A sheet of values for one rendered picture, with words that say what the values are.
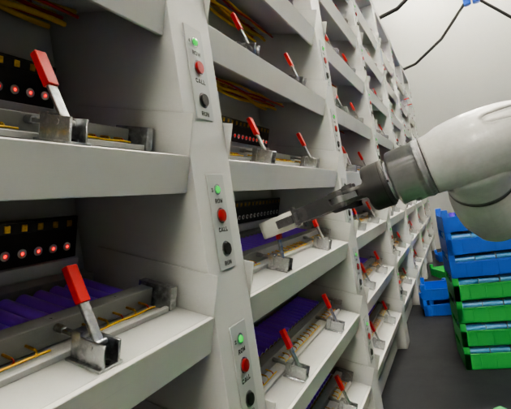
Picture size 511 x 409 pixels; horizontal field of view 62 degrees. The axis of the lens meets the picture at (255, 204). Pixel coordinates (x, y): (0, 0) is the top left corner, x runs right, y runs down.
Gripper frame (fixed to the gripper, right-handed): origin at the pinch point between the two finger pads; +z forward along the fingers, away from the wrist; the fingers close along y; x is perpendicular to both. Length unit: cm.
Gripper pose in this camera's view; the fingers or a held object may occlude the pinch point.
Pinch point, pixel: (281, 224)
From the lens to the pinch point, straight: 76.0
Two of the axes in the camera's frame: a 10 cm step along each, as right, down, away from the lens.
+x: -3.5, -9.3, 1.1
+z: -8.4, 3.6, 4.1
